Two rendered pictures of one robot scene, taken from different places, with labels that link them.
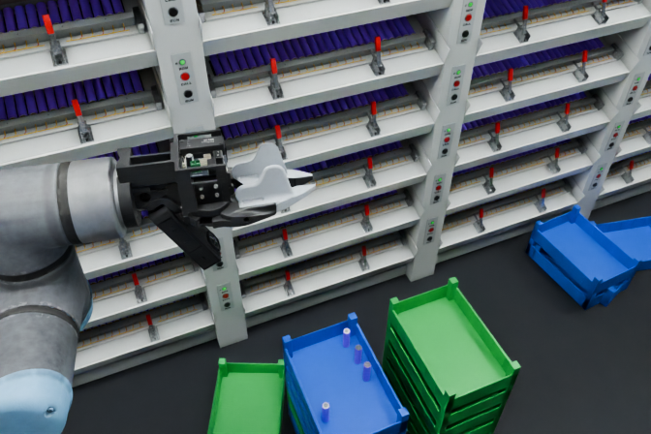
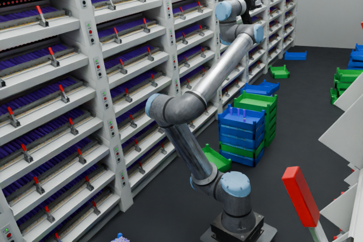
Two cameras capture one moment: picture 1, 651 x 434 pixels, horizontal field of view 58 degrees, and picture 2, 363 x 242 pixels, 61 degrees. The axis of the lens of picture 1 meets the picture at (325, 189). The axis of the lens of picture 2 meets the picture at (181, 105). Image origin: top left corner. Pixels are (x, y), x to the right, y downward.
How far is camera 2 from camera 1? 1.63 m
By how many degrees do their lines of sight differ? 31
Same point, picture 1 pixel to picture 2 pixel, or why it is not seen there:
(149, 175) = not seen: outside the picture
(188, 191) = (252, 0)
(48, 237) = (239, 9)
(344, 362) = (235, 117)
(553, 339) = not seen: hidden behind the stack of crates
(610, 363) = (284, 111)
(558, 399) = (281, 122)
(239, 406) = not seen: hidden behind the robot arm
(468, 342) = (258, 102)
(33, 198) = (235, 1)
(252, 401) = not seen: hidden behind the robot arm
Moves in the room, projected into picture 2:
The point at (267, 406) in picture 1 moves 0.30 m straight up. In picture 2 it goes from (212, 159) to (209, 127)
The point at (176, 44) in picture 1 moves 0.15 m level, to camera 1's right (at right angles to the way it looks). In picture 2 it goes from (169, 25) to (187, 21)
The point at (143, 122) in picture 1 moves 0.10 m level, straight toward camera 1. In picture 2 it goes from (161, 54) to (173, 55)
